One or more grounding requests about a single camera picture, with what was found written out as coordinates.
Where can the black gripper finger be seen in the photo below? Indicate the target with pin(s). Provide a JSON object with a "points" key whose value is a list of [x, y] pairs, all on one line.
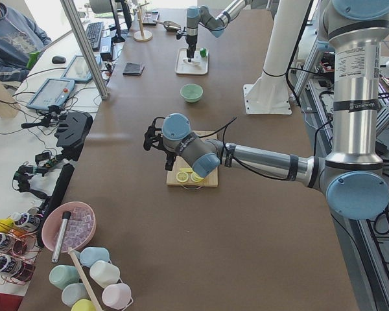
{"points": [[170, 159]]}

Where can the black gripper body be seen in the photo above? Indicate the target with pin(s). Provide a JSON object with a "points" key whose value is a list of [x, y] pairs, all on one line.
{"points": [[169, 159]]}

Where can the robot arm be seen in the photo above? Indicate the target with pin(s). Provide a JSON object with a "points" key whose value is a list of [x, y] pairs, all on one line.
{"points": [[350, 175]]}

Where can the green ceramic bowl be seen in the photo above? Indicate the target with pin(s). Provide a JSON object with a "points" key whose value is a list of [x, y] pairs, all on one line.
{"points": [[191, 93]]}

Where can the pink bowl with cubes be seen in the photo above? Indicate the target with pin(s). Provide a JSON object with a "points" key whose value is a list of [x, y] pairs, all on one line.
{"points": [[81, 226]]}

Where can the wooden cutting board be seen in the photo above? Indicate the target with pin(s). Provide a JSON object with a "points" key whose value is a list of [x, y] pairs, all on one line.
{"points": [[210, 179]]}

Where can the dark folded cloth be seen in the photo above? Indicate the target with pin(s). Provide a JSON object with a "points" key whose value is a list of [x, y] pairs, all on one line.
{"points": [[133, 69]]}

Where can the white tray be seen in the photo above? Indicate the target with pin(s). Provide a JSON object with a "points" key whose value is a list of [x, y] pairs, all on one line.
{"points": [[194, 66]]}

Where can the teach pendant tablet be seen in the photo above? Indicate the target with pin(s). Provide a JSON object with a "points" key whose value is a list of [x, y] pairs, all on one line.
{"points": [[78, 70], [53, 92]]}

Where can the green object on tray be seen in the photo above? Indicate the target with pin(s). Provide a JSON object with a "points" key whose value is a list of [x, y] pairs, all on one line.
{"points": [[203, 52]]}

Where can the wooden stand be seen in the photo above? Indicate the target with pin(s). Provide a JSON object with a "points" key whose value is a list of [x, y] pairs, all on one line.
{"points": [[141, 35]]}

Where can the metal scoop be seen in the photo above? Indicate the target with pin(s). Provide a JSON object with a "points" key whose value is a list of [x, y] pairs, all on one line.
{"points": [[169, 26]]}

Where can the metal cylinder tool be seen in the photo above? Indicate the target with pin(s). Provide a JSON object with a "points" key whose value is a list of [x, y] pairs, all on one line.
{"points": [[59, 241]]}

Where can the black keyboard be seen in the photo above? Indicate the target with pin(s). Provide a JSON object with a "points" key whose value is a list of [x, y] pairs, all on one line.
{"points": [[93, 33]]}

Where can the black computer mouse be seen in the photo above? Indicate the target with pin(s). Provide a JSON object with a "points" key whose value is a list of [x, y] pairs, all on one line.
{"points": [[58, 60]]}

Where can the light blue plastic cup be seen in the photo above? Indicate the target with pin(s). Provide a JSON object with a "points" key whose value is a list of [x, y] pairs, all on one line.
{"points": [[91, 255]]}

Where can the white plastic cup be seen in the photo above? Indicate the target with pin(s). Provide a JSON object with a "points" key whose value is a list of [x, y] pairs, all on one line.
{"points": [[104, 273]]}

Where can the wooden stick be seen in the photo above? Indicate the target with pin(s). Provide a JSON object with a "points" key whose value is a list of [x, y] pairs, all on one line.
{"points": [[84, 279]]}

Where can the pink plastic cup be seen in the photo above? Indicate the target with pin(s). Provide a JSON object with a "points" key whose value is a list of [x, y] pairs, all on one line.
{"points": [[117, 296]]}

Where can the mint green cup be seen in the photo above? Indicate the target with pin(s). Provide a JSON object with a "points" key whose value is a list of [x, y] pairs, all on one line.
{"points": [[63, 275]]}

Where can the seated person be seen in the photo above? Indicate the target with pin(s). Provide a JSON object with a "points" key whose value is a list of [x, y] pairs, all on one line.
{"points": [[19, 38]]}

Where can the pale teal cup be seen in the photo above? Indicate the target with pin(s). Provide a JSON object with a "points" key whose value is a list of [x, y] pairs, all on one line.
{"points": [[73, 293]]}

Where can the yellow plastic cup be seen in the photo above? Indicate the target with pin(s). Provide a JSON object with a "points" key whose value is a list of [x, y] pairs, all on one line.
{"points": [[83, 305]]}

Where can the aluminium frame post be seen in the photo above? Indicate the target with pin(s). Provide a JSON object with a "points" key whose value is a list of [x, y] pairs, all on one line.
{"points": [[85, 48]]}

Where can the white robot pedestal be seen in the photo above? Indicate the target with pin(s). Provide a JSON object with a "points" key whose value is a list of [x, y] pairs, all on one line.
{"points": [[269, 95]]}

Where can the white wire cup rack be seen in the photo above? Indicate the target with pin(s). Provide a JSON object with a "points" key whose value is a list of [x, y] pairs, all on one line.
{"points": [[116, 294]]}

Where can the copper wire basket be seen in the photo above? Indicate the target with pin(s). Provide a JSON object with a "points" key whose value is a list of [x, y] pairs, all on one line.
{"points": [[18, 253]]}

